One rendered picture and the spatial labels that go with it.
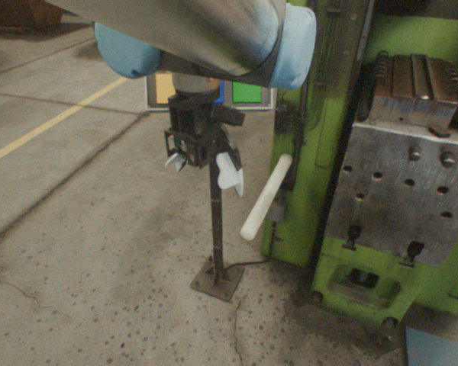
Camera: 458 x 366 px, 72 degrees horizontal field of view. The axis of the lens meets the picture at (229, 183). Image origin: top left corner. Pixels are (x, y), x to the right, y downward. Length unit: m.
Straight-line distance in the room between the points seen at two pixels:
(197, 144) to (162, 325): 1.12
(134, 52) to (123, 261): 1.49
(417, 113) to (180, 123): 0.70
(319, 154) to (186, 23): 1.10
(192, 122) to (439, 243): 0.91
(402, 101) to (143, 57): 0.77
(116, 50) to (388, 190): 0.87
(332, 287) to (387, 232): 0.41
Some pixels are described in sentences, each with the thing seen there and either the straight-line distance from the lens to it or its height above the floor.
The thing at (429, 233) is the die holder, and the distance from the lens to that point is 1.16.
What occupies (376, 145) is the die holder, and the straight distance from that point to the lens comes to 0.98.
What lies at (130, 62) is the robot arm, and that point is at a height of 1.22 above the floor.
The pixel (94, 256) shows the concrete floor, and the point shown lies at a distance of 1.84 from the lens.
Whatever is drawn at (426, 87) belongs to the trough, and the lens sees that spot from 1.09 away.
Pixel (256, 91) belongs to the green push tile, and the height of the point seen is 1.00.
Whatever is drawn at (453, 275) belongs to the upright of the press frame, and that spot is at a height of 0.25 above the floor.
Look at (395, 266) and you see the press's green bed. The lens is 1.28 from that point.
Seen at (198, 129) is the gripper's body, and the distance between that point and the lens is 0.51.
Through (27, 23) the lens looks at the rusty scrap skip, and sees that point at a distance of 7.19.
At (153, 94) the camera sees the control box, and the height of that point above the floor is 0.99.
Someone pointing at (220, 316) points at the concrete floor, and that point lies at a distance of 1.51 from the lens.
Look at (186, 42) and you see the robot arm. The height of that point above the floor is 1.27.
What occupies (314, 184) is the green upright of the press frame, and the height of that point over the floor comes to 0.54.
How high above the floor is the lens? 1.32
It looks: 38 degrees down
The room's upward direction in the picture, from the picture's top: straight up
